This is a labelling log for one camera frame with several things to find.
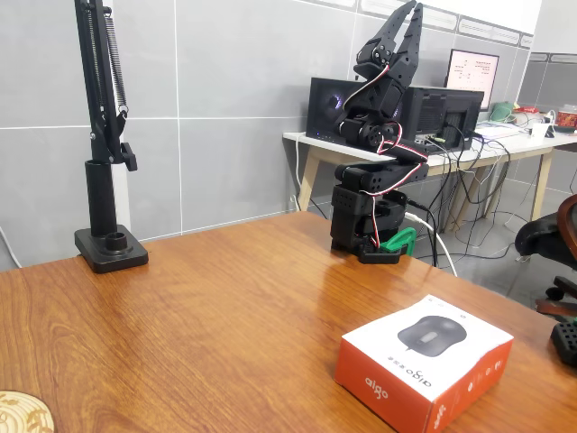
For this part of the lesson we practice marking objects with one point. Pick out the round wooden coaster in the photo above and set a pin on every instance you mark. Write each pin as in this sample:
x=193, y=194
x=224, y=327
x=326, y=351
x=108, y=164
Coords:
x=22, y=415

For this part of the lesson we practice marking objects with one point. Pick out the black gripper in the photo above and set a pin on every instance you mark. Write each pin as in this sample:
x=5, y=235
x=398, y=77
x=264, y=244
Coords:
x=398, y=62

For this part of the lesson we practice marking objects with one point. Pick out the black computer case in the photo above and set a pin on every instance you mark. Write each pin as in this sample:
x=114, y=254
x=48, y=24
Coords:
x=324, y=108

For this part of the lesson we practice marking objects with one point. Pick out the white desk wooden legs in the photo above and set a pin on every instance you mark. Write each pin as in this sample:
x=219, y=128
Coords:
x=518, y=146

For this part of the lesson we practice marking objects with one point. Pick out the green table clamp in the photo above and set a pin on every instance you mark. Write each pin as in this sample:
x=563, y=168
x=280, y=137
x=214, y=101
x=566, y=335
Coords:
x=401, y=239

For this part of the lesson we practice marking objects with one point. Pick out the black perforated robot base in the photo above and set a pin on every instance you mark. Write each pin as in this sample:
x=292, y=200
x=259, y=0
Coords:
x=565, y=343

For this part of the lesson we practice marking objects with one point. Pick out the black office chair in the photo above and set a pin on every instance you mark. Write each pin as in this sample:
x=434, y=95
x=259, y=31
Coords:
x=541, y=239

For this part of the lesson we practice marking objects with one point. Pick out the black clamp boom stand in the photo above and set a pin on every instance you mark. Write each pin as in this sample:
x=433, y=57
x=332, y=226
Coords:
x=101, y=194

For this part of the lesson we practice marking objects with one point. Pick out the white orange mouse box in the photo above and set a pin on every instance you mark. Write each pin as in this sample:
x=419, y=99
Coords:
x=405, y=356

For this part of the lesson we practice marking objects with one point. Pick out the monitor with white screen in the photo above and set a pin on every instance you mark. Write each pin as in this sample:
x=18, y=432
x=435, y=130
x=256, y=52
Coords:
x=473, y=76

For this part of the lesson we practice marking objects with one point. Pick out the stack of papers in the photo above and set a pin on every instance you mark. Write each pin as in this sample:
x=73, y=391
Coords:
x=496, y=131

